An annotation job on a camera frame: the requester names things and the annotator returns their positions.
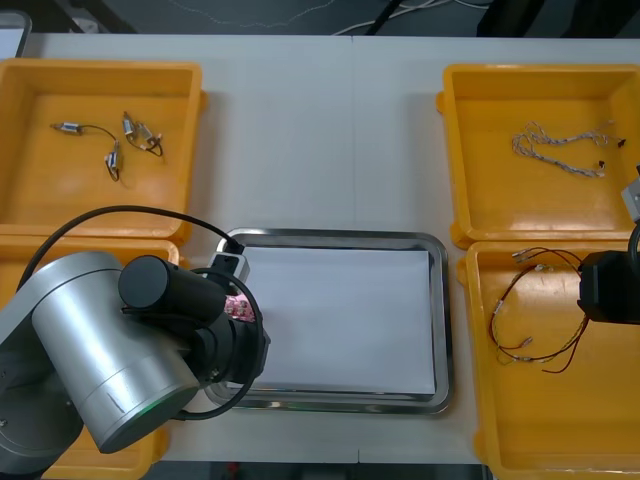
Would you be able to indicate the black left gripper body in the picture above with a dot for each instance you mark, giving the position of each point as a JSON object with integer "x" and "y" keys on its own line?
{"x": 240, "y": 352}

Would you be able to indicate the white panel with grey frame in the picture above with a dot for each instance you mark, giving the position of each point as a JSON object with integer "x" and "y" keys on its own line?
{"x": 10, "y": 37}

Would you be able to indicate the black stand leg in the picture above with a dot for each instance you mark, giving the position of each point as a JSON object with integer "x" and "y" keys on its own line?
{"x": 382, "y": 15}

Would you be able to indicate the white paper sheet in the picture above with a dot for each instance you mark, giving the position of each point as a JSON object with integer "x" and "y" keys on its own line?
{"x": 345, "y": 320}

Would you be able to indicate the silver and black left arm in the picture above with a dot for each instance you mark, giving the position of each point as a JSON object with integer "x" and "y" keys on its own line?
{"x": 100, "y": 325}

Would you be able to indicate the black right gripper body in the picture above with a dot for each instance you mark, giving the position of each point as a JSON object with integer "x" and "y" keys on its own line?
{"x": 612, "y": 287}

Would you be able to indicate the small metal solenoid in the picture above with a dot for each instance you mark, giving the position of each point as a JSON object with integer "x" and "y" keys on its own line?
{"x": 68, "y": 128}
{"x": 128, "y": 125}
{"x": 146, "y": 134}
{"x": 113, "y": 160}

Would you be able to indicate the round red circuit board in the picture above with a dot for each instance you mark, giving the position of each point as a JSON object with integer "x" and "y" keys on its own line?
{"x": 240, "y": 307}

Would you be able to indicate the yellow-orange plastic bin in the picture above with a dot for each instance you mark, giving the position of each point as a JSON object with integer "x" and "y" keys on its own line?
{"x": 50, "y": 200}
{"x": 540, "y": 210}
{"x": 150, "y": 247}
{"x": 550, "y": 425}

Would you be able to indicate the steel tray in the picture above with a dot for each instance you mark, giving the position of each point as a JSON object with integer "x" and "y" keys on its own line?
{"x": 440, "y": 320}

